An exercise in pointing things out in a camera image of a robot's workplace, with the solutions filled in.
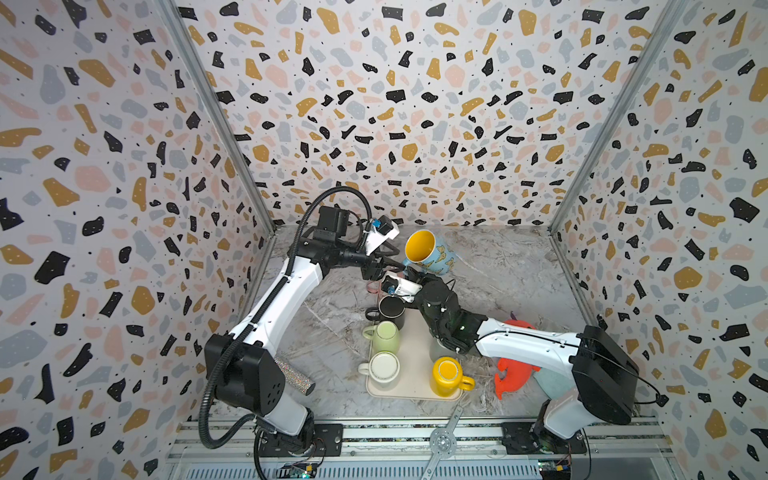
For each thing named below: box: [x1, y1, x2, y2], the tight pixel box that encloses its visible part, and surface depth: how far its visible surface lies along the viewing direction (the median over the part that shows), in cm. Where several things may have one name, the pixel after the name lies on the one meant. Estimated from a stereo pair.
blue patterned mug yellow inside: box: [403, 229, 456, 275], surface depth 73 cm
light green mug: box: [362, 321, 401, 356], surface depth 84 cm
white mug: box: [358, 351, 401, 383], surface depth 80 cm
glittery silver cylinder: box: [274, 357, 316, 396], surface depth 82 cm
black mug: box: [365, 295, 406, 330], surface depth 89 cm
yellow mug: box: [430, 356, 475, 398], surface depth 78 cm
